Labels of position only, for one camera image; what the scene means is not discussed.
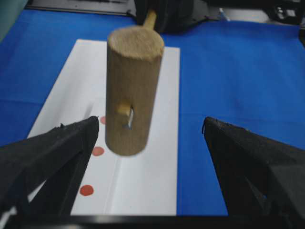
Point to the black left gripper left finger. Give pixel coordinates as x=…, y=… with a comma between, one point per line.
x=40, y=176

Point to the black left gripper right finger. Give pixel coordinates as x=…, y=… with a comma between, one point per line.
x=262, y=180

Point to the blue table cloth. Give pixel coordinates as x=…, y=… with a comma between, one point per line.
x=247, y=74

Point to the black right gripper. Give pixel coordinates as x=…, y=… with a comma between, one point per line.
x=166, y=16

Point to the wooden mallet hammer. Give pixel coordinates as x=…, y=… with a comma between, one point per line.
x=134, y=56

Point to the white rectangular board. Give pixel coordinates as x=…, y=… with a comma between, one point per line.
x=137, y=172

